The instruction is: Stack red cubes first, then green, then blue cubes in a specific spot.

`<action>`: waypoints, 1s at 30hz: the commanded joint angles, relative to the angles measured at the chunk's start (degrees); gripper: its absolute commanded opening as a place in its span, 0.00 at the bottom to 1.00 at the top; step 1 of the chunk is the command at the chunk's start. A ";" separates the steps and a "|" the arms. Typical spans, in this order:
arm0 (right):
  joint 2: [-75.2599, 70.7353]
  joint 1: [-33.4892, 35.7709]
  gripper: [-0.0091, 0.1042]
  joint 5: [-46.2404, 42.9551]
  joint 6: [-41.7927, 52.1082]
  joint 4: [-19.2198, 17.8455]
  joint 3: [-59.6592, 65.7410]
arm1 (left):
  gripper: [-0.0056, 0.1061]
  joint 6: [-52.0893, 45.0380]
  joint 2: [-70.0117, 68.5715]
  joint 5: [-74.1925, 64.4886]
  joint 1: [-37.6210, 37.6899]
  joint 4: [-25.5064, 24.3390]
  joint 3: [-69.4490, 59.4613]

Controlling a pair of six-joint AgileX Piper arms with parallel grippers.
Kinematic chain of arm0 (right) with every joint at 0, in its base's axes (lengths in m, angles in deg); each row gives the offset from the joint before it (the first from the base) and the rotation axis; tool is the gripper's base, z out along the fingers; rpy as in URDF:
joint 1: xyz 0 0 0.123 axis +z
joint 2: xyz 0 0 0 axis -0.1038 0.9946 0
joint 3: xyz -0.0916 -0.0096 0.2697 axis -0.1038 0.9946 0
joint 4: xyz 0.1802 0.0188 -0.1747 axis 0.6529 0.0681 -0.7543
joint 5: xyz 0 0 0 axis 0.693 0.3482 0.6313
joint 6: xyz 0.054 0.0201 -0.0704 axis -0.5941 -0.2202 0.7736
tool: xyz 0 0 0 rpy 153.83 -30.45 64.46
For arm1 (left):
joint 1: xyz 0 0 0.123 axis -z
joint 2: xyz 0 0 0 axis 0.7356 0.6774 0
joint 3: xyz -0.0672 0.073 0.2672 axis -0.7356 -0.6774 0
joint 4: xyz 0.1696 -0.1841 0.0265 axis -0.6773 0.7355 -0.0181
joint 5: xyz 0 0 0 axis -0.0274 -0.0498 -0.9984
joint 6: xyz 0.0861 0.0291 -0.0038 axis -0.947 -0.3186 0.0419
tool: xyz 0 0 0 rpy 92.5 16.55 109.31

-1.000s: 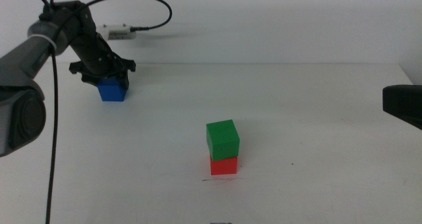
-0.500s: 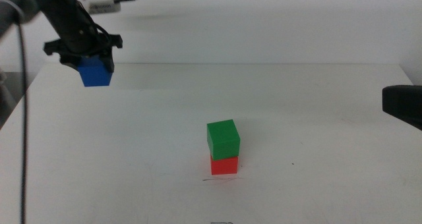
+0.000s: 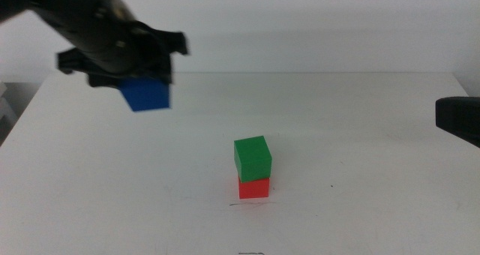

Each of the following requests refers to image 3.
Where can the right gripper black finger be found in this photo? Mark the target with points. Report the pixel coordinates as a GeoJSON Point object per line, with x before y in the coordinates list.
{"type": "Point", "coordinates": [459, 118]}

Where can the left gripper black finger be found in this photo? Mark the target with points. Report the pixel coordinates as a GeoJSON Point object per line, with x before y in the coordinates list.
{"type": "Point", "coordinates": [105, 80]}
{"type": "Point", "coordinates": [165, 69]}

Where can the blue cube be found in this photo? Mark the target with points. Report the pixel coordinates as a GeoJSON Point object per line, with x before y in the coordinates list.
{"type": "Point", "coordinates": [147, 93]}

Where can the green cube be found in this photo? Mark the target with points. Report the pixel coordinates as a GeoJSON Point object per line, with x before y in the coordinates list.
{"type": "Point", "coordinates": [253, 159]}

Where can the red cube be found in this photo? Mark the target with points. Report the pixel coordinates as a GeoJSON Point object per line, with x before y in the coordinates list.
{"type": "Point", "coordinates": [254, 189]}

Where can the left black Piper arm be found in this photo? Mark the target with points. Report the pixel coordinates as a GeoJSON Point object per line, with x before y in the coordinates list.
{"type": "Point", "coordinates": [63, 7]}

